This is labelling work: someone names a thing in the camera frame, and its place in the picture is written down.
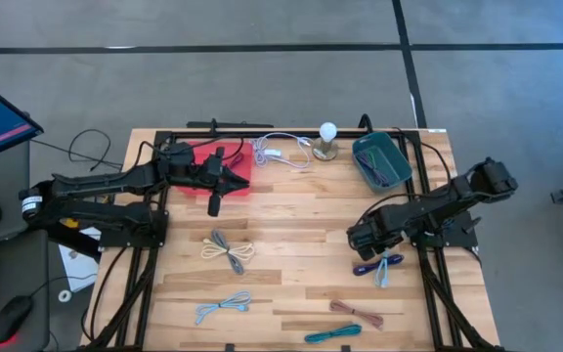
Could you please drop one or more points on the brass lamp with white bulb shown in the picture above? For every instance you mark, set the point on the brass lamp with white bulb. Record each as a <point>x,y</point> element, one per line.
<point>328,132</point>

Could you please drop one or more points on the teal plastic bin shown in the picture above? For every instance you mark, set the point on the teal plastic bin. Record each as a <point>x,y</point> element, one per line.
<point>394,161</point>

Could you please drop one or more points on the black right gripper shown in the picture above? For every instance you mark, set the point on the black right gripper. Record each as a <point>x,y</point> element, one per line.
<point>372,232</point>

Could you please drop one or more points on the white paper sheet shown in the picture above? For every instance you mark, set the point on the white paper sheet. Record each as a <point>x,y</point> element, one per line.
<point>78,269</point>

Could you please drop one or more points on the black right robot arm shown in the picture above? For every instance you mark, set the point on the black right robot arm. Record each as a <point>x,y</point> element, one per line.
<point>438,205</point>

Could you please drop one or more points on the grey side desk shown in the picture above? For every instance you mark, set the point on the grey side desk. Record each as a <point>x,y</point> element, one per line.
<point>12,264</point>

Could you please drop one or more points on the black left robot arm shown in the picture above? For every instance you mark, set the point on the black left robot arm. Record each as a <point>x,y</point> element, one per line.
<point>105,181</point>

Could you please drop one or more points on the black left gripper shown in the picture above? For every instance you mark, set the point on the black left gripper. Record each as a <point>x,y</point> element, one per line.
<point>210,173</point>

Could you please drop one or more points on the black aluminium table frame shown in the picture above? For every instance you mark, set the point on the black aluminium table frame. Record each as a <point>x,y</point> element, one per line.
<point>286,134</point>

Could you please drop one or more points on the red plastic bin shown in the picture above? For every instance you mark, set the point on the red plastic bin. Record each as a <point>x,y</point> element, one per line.
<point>245,171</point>

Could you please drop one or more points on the black computer mouse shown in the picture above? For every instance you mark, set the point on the black computer mouse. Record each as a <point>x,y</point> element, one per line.
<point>10,318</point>

